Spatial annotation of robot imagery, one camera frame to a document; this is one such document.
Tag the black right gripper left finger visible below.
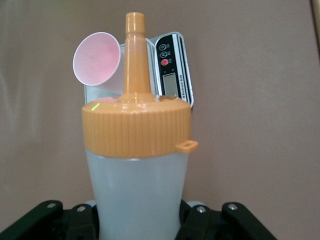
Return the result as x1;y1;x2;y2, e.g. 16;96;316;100
0;199;101;240

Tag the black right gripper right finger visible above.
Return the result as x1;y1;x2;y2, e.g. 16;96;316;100
178;201;276;240

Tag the translucent sauce bottle orange cap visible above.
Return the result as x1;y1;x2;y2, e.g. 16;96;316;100
81;11;200;240

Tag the pink plastic cup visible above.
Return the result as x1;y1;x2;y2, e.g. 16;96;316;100
72;31;126;95

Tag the silver digital kitchen scale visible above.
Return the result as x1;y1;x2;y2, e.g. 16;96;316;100
83;31;195;110

